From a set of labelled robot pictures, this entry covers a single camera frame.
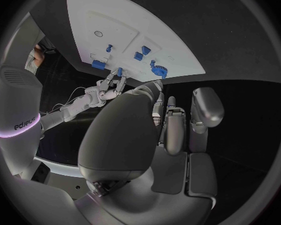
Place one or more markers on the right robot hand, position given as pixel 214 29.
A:
pixel 121 135

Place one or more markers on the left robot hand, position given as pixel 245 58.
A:
pixel 108 91

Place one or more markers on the blue cylinder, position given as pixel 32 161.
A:
pixel 120 71

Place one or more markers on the blue peg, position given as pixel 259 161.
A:
pixel 152 63

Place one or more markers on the blue gear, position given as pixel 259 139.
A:
pixel 158 70

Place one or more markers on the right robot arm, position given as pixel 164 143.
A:
pixel 77 105

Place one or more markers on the white task board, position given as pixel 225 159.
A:
pixel 154 22

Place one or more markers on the blue block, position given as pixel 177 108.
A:
pixel 138 56
pixel 98 64
pixel 146 50

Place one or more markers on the blue plug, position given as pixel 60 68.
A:
pixel 108 48

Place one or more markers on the person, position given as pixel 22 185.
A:
pixel 32 63

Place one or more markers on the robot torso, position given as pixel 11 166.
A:
pixel 16 97

